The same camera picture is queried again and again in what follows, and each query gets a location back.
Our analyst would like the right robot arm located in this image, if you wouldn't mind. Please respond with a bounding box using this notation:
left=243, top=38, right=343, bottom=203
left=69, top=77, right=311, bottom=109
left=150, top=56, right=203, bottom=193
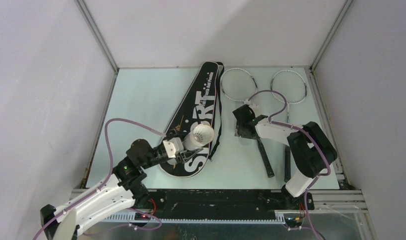
left=233, top=104, right=338, bottom=209

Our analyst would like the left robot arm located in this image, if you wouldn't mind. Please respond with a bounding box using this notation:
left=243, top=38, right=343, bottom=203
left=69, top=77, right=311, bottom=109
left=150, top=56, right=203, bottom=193
left=40, top=123, right=214, bottom=240

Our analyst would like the black racket bag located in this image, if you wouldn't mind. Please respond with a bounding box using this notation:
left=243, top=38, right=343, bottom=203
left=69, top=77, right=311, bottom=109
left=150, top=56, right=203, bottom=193
left=160, top=61, right=224, bottom=178

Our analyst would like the white racket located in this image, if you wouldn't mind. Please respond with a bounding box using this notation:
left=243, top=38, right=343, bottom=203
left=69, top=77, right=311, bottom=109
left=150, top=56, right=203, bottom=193
left=220, top=67, right=275, bottom=178
left=270, top=69, right=307, bottom=182

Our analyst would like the white shuttlecock tube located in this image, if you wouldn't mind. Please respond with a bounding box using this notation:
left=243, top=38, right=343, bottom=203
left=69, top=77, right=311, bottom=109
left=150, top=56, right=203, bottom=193
left=182, top=122, right=215, bottom=151

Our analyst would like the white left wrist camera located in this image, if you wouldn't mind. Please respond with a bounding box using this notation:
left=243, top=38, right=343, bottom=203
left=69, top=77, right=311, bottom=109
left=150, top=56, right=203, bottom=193
left=162, top=137, right=184, bottom=159

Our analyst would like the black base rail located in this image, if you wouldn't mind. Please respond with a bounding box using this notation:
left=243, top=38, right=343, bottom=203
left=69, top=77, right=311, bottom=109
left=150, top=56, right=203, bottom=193
left=136, top=188, right=316, bottom=221

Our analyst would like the white shuttlecock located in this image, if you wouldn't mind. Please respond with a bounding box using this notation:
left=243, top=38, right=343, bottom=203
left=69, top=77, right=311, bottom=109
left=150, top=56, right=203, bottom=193
left=193, top=124, right=214, bottom=146

